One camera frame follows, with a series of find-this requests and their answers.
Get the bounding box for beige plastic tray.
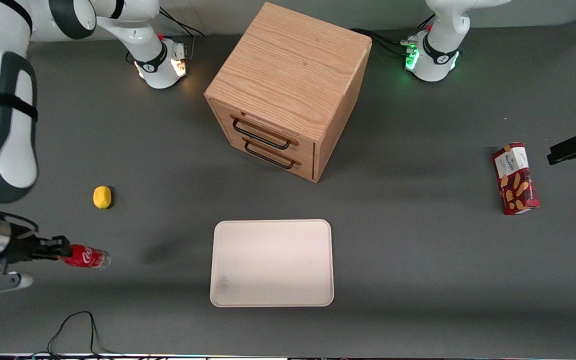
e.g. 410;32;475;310
209;219;335;308

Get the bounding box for black arm base cables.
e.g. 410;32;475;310
350;14;436;57
158;7;207;63

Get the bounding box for black left arm base cables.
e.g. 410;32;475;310
350;14;436;57

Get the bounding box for red shortbread biscuit box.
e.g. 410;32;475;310
492;142;541;216

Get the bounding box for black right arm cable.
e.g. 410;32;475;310
0;202;40;232

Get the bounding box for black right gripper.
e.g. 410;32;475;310
2;234;72;265

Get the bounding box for small red coke bottle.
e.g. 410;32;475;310
60;243;112;271

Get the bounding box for black right arm base cables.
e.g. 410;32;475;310
158;7;207;63

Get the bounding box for yellow lemon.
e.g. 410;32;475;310
93;185;113;210

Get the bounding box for thin black table cable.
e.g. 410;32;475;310
47;311;115;357

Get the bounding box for wooden two-drawer cabinet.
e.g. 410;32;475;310
204;2;373;183

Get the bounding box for black metal drawer handle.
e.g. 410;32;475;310
242;136;302;170
230;114;300;151

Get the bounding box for wooden drawer front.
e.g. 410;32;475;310
212;99;317;157
223;131;317;182

